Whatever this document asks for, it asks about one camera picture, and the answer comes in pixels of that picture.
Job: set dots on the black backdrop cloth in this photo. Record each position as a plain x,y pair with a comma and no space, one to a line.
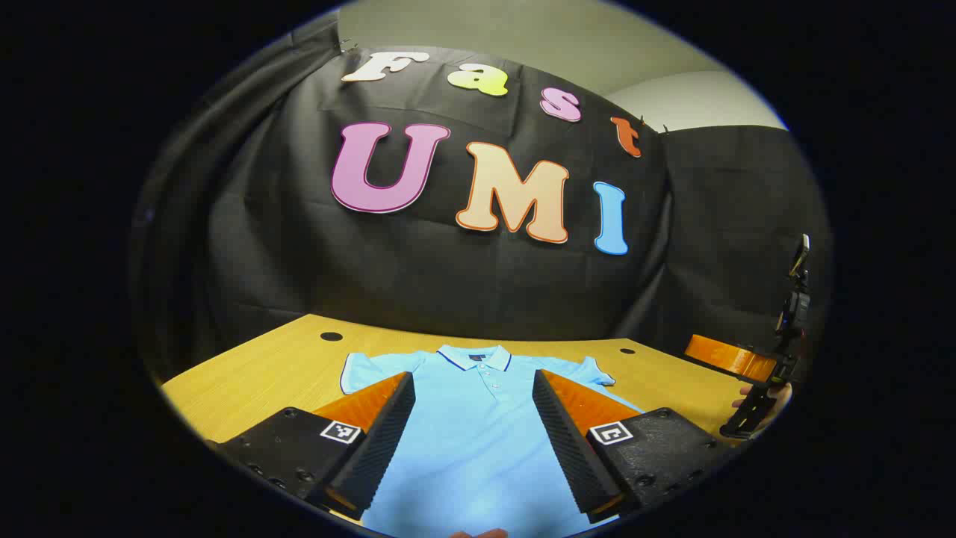
448,276

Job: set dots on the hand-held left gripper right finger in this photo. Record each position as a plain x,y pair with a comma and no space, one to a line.
567,441

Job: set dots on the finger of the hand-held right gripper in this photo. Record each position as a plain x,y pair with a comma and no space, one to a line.
728,357

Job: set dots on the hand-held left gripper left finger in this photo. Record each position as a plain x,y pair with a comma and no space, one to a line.
388,441

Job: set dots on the light blue T-shirt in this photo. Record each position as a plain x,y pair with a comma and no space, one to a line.
478,448

